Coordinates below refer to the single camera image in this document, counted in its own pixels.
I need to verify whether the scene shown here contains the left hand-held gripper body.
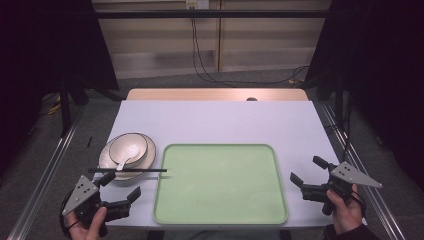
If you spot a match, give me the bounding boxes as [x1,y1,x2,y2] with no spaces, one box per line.
[62,175,132,231]

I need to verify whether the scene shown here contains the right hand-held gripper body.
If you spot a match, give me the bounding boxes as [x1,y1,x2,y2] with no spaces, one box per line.
[301,161,384,216]

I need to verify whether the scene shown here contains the black chopsticks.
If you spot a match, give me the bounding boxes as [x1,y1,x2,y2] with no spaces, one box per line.
[87,167,168,174]

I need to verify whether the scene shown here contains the white bowl with dark rim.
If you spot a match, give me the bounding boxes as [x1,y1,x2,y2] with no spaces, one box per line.
[108,133,149,167]

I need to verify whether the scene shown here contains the white ceramic spoon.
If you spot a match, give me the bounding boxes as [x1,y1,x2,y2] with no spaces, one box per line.
[115,144,141,172]

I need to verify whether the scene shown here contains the white plate with dark rim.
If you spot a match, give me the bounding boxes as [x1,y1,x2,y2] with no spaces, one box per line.
[98,132,157,183]

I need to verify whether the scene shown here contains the green tray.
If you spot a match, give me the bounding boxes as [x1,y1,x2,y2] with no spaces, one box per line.
[153,143,289,226]

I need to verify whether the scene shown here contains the person's right hand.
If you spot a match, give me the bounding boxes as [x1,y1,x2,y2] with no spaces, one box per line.
[326,184,365,236]

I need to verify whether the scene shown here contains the person's left hand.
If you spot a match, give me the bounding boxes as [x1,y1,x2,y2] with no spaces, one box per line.
[64,206,108,240]

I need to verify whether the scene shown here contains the pale table cover sheet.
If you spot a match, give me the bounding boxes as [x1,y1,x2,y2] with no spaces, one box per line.
[96,100,368,231]

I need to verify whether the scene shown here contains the black curtain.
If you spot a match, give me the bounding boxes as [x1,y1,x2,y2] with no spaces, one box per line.
[304,0,424,193]
[0,0,120,174]

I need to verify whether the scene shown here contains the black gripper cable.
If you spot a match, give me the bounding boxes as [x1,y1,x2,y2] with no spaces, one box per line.
[59,192,79,238]
[349,192,367,218]

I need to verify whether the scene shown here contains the metal floor rail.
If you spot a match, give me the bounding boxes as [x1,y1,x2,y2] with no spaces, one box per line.
[6,106,85,240]
[319,103,407,240]

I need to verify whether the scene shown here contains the black stand post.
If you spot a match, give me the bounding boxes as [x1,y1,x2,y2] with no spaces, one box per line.
[59,78,73,137]

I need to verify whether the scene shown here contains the yellow cable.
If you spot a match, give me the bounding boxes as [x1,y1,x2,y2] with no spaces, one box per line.
[45,95,63,116]

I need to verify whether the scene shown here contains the black hanging cable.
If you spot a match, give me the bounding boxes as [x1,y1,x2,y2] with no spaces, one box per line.
[190,6,311,88]

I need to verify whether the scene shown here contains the black horizontal frame bar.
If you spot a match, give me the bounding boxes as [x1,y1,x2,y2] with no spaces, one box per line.
[94,9,333,20]

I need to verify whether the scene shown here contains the white wall socket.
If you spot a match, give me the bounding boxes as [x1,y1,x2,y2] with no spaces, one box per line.
[186,0,210,10]

